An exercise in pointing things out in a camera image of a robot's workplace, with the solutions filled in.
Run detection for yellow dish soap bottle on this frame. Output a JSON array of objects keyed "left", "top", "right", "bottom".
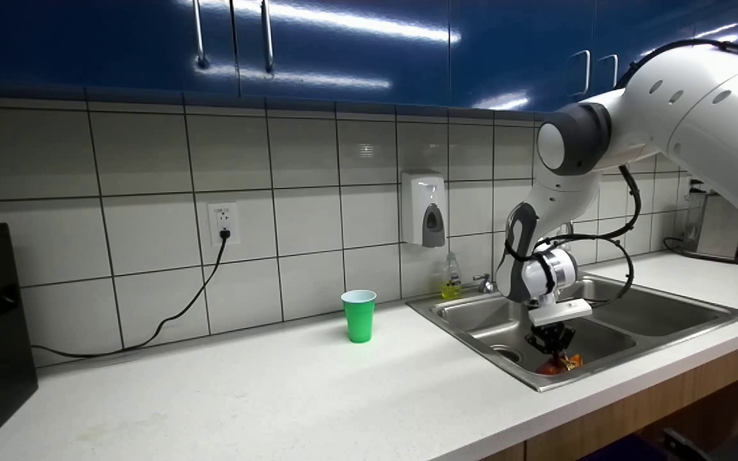
[{"left": 437, "top": 255, "right": 464, "bottom": 299}]

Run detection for black power cord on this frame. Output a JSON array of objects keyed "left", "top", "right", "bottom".
[{"left": 27, "top": 228, "right": 233, "bottom": 363}]

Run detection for chrome gooseneck faucet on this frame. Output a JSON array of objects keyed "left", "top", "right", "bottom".
[{"left": 493, "top": 232, "right": 511, "bottom": 296}]

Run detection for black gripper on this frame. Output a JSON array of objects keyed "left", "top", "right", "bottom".
[{"left": 527, "top": 324, "right": 573, "bottom": 356}]

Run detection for green plastic cup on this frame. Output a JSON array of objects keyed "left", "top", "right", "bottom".
[{"left": 340, "top": 290, "right": 377, "bottom": 344}]

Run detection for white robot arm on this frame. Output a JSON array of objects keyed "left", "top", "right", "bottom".
[{"left": 497, "top": 39, "right": 738, "bottom": 356}]

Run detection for white wall outlet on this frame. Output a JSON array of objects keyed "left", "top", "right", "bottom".
[{"left": 206, "top": 202, "right": 237, "bottom": 244}]

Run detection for white wall soap dispenser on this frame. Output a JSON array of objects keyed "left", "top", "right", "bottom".
[{"left": 401, "top": 174, "right": 446, "bottom": 248}]

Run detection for left chrome faucet handle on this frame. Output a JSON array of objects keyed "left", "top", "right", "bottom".
[{"left": 472, "top": 274, "right": 497, "bottom": 296}]

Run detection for orange snack packet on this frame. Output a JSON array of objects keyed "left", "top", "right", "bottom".
[{"left": 536, "top": 354, "right": 586, "bottom": 374}]

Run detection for stainless steel double sink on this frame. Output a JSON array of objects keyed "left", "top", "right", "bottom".
[{"left": 411, "top": 276, "right": 738, "bottom": 393}]

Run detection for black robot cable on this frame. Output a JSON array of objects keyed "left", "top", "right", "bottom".
[{"left": 505, "top": 39, "right": 738, "bottom": 302}]

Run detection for blue upper cabinets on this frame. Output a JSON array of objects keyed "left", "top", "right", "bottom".
[{"left": 0, "top": 0, "right": 738, "bottom": 112}]

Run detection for wooden lower cabinets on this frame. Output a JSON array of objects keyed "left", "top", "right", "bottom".
[{"left": 484, "top": 351, "right": 738, "bottom": 461}]

